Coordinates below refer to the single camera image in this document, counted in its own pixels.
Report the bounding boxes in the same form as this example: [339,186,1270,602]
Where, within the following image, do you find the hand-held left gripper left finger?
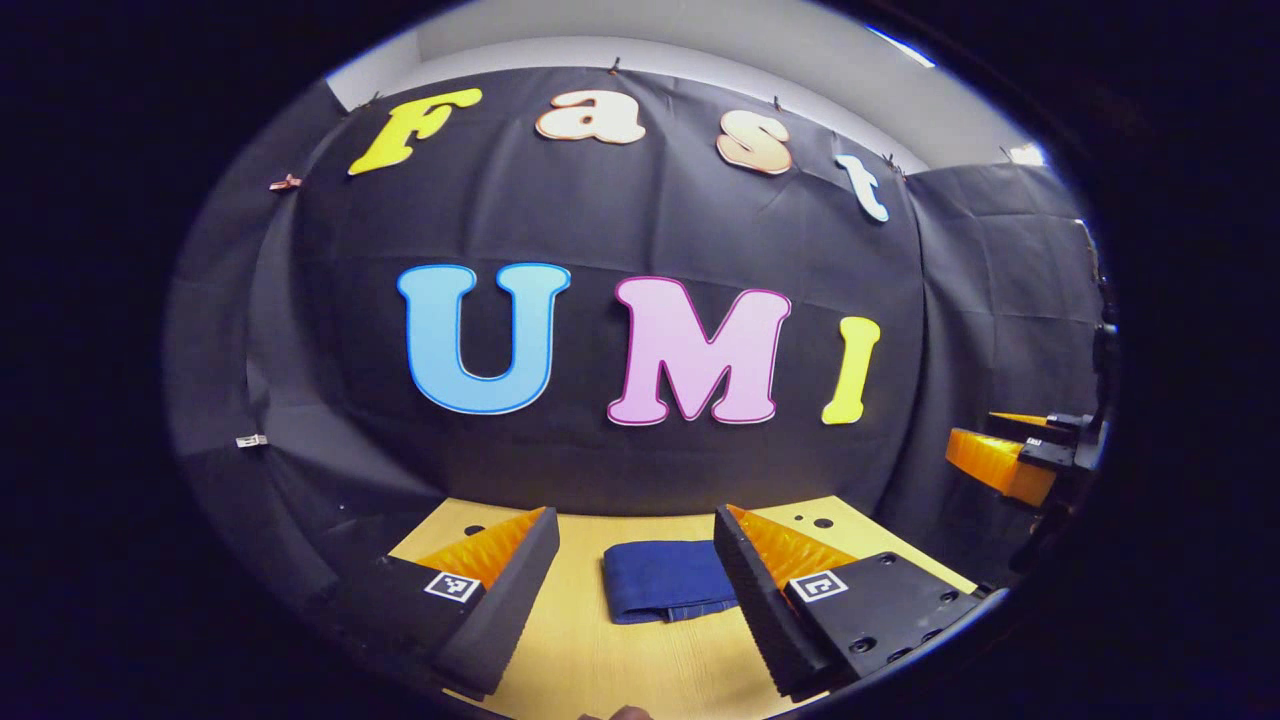
[318,506,561,701]

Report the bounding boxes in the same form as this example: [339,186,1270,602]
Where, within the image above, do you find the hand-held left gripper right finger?
[713,504,988,702]

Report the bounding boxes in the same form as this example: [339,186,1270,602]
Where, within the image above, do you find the blue jeans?
[602,540,741,625]

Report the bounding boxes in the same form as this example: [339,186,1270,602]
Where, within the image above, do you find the black backdrop cloth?
[165,65,1111,611]

